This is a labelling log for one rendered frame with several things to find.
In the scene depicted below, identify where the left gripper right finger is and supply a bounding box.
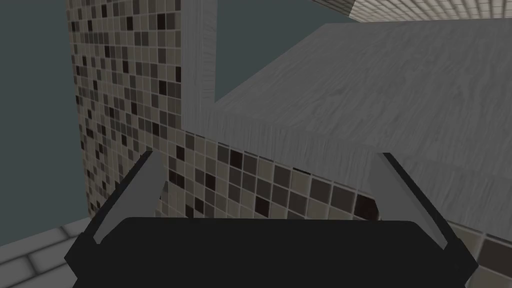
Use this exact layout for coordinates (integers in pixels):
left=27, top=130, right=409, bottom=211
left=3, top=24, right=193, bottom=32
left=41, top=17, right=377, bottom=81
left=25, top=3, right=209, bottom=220
left=368, top=152, right=463, bottom=252

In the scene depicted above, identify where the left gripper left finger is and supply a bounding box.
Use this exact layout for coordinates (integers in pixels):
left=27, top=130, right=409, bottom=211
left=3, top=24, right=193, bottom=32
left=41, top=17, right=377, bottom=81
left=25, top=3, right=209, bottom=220
left=81, top=150, right=167, bottom=245

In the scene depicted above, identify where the grey wooden cabinet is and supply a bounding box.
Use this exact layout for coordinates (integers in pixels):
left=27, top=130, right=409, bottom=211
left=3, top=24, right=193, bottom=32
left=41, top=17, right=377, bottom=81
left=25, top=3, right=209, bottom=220
left=180, top=0, right=512, bottom=242

